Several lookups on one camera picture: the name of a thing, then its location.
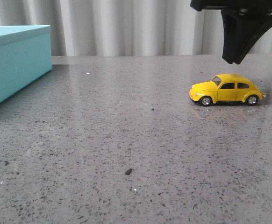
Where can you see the yellow toy beetle car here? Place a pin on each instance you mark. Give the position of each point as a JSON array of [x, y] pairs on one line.
[[226, 88]]

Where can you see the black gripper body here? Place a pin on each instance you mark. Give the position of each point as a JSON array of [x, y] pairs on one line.
[[199, 5]]

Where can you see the small black debris piece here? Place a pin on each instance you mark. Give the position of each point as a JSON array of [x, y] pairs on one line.
[[128, 172]]

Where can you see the white pleated curtain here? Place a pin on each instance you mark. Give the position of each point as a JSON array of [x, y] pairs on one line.
[[120, 27]]

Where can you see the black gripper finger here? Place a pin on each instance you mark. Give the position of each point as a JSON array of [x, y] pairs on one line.
[[248, 30], [229, 23]]

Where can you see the light blue storage box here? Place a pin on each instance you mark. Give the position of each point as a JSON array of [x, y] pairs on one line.
[[25, 55]]

